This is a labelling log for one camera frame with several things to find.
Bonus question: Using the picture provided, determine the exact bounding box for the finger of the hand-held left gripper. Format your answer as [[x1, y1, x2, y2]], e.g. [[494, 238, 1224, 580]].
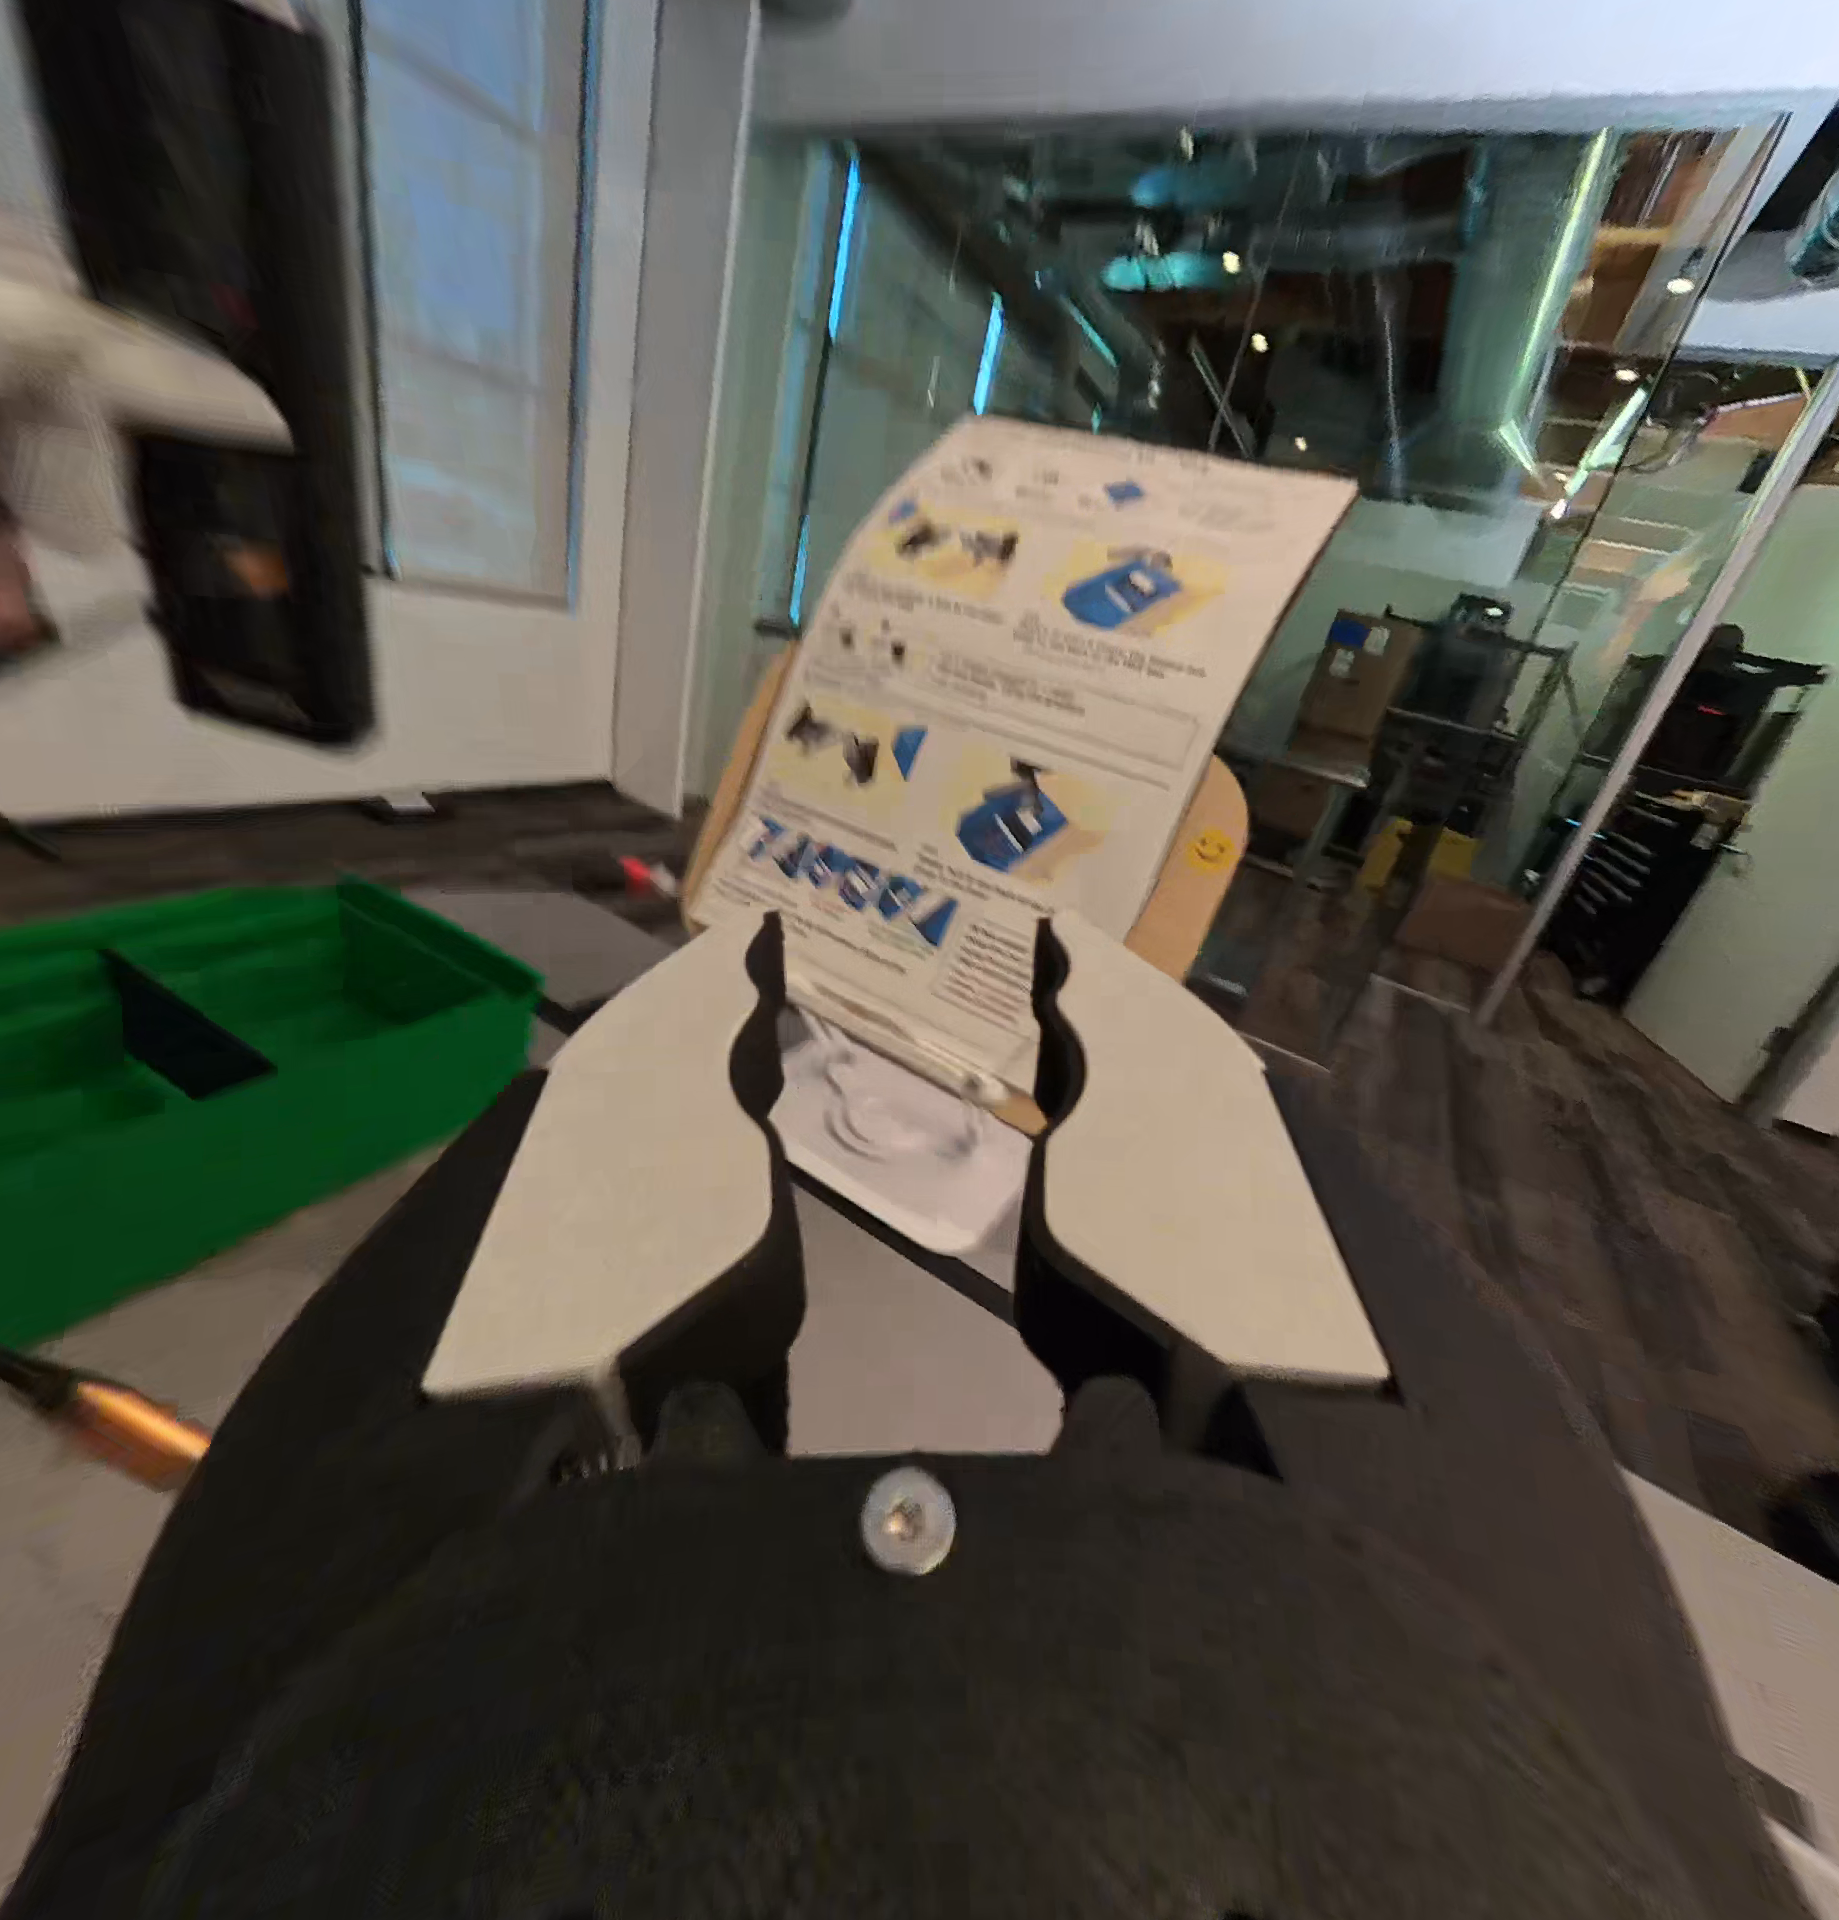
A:
[[0, 405, 163, 647], [0, 194, 294, 452]]

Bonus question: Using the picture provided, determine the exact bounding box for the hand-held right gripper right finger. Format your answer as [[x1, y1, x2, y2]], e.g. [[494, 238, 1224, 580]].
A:
[[1013, 914, 1395, 1449]]

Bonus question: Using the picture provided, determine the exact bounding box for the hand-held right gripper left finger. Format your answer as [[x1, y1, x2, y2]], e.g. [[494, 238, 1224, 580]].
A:
[[419, 911, 808, 1456]]

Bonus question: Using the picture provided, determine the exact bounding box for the black usb hub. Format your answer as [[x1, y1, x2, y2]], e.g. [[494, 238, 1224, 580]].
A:
[[19, 0, 377, 748]]

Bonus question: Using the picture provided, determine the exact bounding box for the black usb cable orange plug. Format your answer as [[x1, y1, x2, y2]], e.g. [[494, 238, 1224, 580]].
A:
[[0, 1325, 212, 1491]]

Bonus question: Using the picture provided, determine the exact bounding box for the green plastic bin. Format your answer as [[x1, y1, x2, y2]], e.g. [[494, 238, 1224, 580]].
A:
[[0, 873, 549, 1352]]

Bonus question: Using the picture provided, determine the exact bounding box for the large window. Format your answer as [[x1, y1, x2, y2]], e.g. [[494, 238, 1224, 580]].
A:
[[352, 0, 603, 609]]

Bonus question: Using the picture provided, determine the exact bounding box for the yellow floor sign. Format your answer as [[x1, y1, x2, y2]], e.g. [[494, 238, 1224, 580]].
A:
[[1365, 815, 1478, 902]]

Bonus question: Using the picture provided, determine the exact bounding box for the black divider plate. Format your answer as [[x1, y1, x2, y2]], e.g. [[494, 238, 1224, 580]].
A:
[[100, 944, 279, 1101]]

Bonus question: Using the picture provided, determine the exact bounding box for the metal storage rack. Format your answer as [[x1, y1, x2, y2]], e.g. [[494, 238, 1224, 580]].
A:
[[1285, 591, 1588, 917]]

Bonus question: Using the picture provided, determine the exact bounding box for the cardboard box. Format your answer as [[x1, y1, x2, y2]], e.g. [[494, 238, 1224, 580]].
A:
[[1300, 605, 1424, 737]]

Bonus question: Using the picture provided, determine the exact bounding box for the printed instruction sheet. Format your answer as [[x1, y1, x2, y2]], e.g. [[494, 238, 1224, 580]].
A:
[[690, 411, 1359, 1082]]

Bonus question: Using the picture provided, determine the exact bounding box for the black tool cabinet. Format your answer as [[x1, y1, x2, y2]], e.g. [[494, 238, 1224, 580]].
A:
[[1542, 620, 1828, 1007]]

